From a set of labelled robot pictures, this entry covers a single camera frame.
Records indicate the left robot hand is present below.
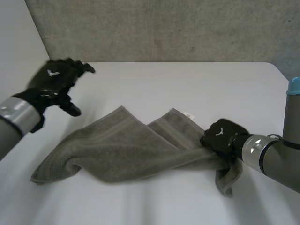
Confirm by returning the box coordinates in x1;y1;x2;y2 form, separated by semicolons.
12;58;97;134

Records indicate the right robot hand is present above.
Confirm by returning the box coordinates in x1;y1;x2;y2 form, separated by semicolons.
200;118;251;165

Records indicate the grey towel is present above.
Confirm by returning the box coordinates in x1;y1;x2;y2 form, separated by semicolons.
30;105;243;198

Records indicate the black cable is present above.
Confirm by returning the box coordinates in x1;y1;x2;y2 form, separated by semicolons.
267;134;300;150

